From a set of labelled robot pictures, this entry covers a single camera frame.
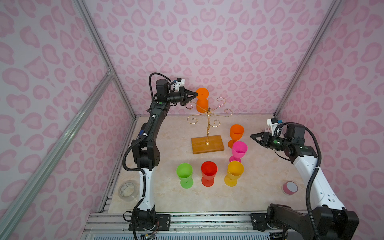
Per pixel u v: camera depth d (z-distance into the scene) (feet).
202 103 2.88
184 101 2.57
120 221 2.46
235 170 2.64
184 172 2.67
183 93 2.47
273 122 2.26
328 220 1.27
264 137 2.21
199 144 3.32
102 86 2.70
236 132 2.97
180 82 2.63
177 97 2.51
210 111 2.60
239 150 2.82
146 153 1.91
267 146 2.21
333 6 2.27
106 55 2.81
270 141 2.19
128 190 2.75
